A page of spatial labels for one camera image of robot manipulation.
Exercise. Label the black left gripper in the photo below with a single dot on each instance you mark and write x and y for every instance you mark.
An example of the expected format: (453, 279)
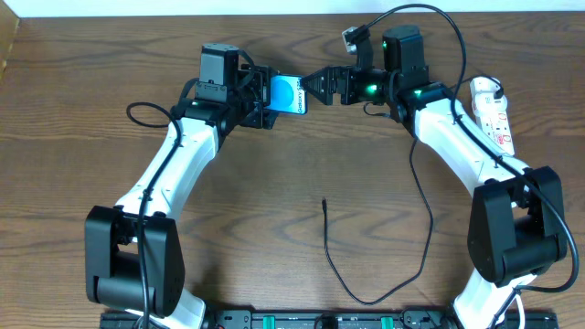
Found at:
(263, 96)

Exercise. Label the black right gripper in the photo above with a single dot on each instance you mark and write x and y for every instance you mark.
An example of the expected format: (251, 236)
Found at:
(345, 85)

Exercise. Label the blue screen Galaxy smartphone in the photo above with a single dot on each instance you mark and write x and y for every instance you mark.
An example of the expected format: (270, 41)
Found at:
(287, 95)

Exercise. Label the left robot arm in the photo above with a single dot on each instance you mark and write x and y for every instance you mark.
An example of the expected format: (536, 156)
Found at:
(133, 257)

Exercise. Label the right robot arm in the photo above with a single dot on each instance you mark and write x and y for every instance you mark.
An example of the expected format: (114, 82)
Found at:
(517, 229)

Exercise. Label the white power strip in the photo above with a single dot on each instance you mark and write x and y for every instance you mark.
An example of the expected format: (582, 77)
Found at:
(496, 127)

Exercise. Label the white USB wall charger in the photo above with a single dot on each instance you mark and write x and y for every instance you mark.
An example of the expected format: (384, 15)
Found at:
(485, 104)

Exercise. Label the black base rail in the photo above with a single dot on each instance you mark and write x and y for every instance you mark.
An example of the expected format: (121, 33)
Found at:
(410, 318)

